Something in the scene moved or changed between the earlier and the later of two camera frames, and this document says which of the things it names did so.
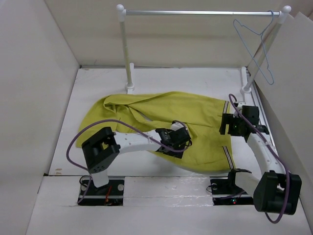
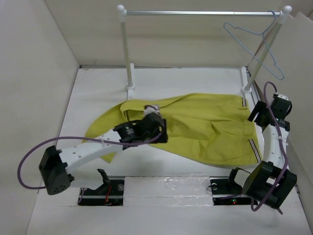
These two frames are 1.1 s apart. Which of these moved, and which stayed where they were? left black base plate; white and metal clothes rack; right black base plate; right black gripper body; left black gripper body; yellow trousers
Moved: right black gripper body; left black gripper body; yellow trousers
Stayed: left black base plate; white and metal clothes rack; right black base plate
